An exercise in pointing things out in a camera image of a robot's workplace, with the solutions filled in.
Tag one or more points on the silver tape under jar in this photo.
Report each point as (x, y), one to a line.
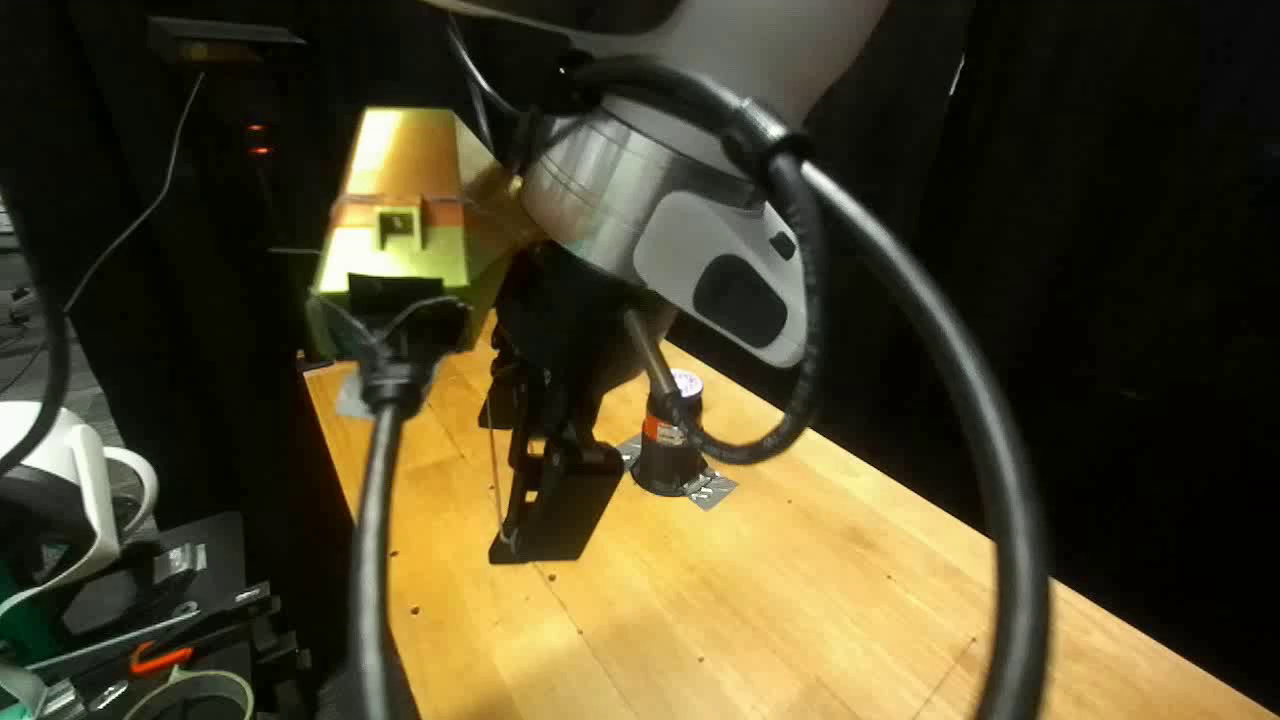
(706, 488)

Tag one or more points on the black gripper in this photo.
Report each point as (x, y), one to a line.
(559, 354)

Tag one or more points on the black equipment with orange clip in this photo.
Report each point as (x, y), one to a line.
(174, 628)

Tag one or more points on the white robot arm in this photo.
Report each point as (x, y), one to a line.
(669, 178)

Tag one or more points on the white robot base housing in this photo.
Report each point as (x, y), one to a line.
(84, 492)

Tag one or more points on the dark jar with lid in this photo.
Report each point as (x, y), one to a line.
(669, 434)

